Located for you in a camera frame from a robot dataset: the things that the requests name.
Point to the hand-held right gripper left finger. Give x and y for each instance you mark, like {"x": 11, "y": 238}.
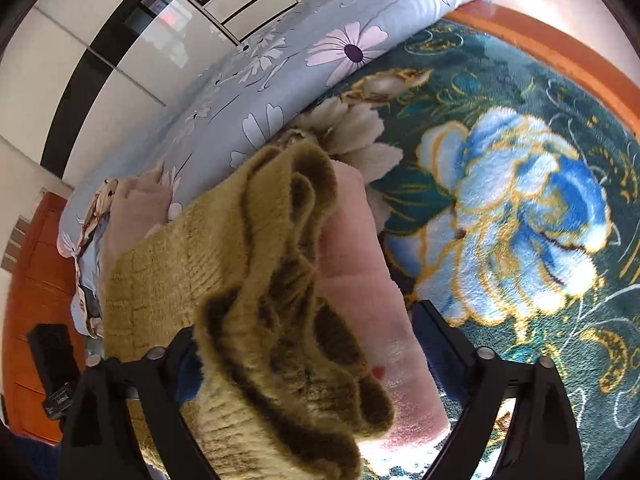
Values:
{"x": 186, "y": 377}

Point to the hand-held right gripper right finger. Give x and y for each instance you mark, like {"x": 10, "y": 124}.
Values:
{"x": 436, "y": 342}

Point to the green knit sweater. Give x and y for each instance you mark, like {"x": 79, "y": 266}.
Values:
{"x": 280, "y": 310}

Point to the pink fleece garment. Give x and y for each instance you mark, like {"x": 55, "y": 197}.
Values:
{"x": 370, "y": 285}

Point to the cream car print garment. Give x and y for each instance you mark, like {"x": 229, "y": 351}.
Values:
{"x": 95, "y": 215}

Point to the teal floral blanket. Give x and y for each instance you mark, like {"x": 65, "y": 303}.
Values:
{"x": 500, "y": 185}

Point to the pale fuzzy garment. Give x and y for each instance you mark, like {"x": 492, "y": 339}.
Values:
{"x": 135, "y": 205}

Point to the wooden bed footboard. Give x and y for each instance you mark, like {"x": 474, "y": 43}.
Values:
{"x": 565, "y": 55}

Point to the blue floral duvet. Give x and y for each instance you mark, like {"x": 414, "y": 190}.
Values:
{"x": 280, "y": 60}

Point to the glossy white black wardrobe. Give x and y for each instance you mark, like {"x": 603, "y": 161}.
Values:
{"x": 100, "y": 35}

